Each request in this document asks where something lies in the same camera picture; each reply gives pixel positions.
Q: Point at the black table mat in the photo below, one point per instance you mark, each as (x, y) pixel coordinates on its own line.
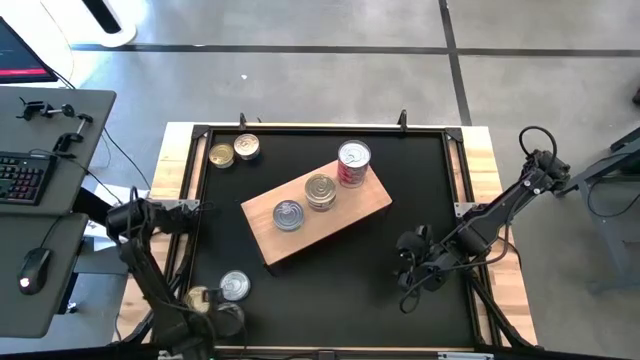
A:
(350, 300)

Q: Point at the wooden cutting board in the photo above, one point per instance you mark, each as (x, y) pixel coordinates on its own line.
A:
(350, 210)

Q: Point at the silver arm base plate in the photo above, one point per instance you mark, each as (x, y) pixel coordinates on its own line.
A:
(462, 207)
(180, 204)

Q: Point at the gray metal stand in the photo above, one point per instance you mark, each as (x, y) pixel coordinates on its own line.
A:
(612, 235)

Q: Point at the green label silver lid can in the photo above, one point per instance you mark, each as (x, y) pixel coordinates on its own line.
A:
(288, 215)

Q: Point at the black table edge clip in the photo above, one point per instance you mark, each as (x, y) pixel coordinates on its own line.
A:
(402, 120)
(243, 122)

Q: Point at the black desk leg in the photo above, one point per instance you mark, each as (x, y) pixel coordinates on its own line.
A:
(92, 202)

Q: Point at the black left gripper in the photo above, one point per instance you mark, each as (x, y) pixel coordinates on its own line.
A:
(187, 327)

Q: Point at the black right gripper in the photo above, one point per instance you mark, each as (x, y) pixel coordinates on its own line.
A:
(437, 267)

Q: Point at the gold lid seafood can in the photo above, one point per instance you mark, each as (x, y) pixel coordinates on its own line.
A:
(221, 155)

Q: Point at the silver metal bracket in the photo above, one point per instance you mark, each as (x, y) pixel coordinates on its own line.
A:
(465, 356)

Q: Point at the pale lid pull tab can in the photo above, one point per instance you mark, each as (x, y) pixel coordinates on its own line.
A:
(320, 186)

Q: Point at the blue label bronze lid can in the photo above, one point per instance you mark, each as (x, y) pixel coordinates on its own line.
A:
(246, 145)

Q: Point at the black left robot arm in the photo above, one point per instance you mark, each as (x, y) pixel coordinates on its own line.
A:
(150, 285)

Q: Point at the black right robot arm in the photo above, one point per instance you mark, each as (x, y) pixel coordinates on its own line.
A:
(500, 205)

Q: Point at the black computer mouse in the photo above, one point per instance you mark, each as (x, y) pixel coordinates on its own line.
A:
(34, 272)

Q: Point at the dark monitor with red bar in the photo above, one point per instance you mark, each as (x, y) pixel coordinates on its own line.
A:
(20, 55)

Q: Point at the white stand base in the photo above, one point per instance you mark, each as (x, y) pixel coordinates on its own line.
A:
(65, 25)

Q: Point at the black backlit keyboard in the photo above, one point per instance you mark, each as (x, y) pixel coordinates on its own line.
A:
(22, 180)

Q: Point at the gray desk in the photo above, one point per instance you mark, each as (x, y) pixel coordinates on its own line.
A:
(30, 135)
(30, 320)

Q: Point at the black desk clamp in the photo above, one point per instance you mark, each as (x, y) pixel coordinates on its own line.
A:
(62, 144)
(30, 107)

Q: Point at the green label gold lid can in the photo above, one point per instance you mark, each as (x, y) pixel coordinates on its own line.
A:
(194, 299)

